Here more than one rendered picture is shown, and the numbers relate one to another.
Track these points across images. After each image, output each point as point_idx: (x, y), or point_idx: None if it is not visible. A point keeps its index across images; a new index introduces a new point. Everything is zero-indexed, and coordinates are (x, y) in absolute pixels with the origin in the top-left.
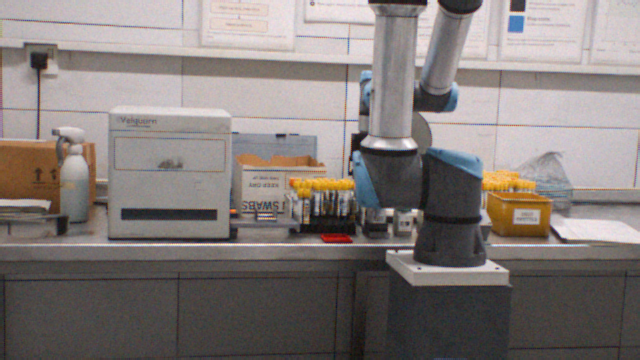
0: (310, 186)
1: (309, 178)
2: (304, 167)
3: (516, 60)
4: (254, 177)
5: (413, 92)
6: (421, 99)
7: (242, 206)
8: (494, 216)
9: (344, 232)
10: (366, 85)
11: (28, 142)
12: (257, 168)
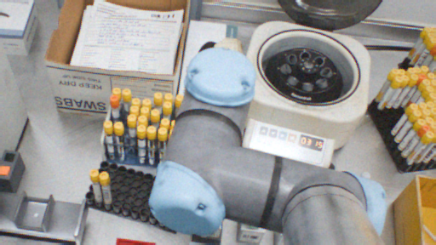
0: (132, 126)
1: (146, 85)
2: (138, 73)
3: None
4: (65, 76)
5: (264, 219)
6: (280, 231)
7: (55, 101)
8: (404, 225)
9: (159, 225)
10: (161, 166)
11: None
12: (66, 67)
